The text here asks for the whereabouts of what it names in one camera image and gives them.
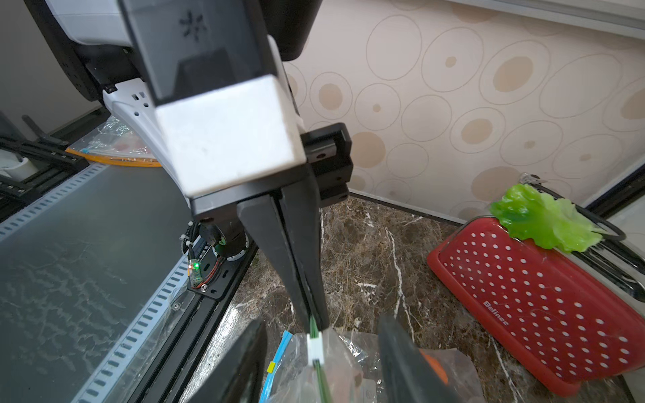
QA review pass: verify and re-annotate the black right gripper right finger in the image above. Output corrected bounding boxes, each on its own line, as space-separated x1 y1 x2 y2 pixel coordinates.
378 316 461 403

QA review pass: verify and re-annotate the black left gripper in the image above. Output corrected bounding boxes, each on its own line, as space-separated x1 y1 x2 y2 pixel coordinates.
189 123 353 331

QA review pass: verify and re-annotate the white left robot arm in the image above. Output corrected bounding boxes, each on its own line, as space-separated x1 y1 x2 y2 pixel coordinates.
26 1 354 330

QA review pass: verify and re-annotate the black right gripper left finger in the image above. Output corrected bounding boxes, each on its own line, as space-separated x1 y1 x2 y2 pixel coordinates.
188 319 267 403

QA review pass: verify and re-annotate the blue-seal zip-top bag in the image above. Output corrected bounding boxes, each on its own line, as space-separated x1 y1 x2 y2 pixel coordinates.
259 331 293 403

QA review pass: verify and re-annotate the red polka-dot toaster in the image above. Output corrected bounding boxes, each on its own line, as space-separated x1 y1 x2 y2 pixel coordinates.
427 173 645 398

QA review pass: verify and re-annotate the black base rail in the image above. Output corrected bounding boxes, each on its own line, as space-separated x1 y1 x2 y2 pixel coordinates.
0 105 263 403

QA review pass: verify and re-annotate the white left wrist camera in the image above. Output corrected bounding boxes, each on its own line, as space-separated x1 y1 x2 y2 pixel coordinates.
119 1 307 198

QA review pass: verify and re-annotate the yellow-seal plastic bag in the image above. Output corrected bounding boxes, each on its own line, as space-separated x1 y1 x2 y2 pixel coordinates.
66 116 161 168

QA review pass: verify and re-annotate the green plastic lettuce leaf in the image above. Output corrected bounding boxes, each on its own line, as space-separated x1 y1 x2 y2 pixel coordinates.
490 184 603 253

